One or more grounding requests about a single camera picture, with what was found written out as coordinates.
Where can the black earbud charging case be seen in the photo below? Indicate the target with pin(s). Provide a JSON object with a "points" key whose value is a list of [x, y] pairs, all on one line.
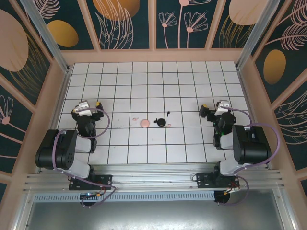
{"points": [[161, 122]]}

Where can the pink earbud charging case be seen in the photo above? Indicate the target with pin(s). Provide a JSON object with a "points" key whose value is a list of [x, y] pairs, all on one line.
{"points": [[145, 123]]}

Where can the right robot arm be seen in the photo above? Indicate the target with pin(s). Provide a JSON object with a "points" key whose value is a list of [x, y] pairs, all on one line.
{"points": [[251, 146]]}

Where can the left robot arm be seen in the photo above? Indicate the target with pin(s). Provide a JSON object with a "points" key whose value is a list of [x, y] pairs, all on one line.
{"points": [[60, 148]]}

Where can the small circuit board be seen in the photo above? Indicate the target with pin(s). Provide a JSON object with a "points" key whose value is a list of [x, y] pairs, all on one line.
{"points": [[91, 195]]}

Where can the yellow connector plug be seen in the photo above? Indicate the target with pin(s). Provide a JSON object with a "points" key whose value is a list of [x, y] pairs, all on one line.
{"points": [[231, 191]]}

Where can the grey metal sheet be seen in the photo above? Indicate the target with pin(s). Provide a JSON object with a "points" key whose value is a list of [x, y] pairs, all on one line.
{"points": [[153, 215]]}

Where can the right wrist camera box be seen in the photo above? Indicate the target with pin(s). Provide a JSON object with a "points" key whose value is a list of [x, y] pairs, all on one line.
{"points": [[221, 107]]}

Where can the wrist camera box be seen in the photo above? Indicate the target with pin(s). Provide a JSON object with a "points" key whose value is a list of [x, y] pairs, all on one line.
{"points": [[82, 107], [221, 107]]}

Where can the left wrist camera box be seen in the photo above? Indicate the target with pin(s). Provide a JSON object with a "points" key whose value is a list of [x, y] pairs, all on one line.
{"points": [[82, 107]]}

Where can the aluminium side rail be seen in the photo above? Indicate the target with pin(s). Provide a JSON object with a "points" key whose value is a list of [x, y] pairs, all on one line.
{"points": [[57, 119], [246, 95]]}

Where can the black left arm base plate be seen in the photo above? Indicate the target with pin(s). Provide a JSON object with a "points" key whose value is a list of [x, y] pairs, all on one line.
{"points": [[105, 180]]}

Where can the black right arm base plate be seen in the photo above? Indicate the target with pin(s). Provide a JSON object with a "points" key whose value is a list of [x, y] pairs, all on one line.
{"points": [[204, 179]]}

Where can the aluminium mounting rail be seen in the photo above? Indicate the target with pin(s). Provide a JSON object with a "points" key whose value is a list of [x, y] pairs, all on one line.
{"points": [[153, 172]]}

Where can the aluminium corner post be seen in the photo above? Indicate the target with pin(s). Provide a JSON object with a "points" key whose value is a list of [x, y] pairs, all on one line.
{"points": [[48, 38], [257, 36]]}

